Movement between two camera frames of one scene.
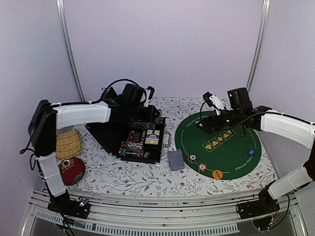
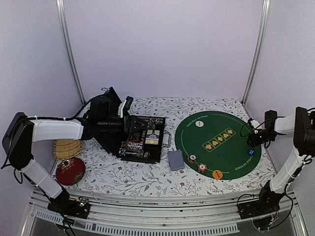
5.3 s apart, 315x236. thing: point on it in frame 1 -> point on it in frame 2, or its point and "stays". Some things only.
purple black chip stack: [192, 158] stays
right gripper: [207, 120] -> [254, 141]
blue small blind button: [251, 152] stays
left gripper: [152, 113] -> [127, 123]
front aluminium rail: [173, 215] stays
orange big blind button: [217, 174] stays
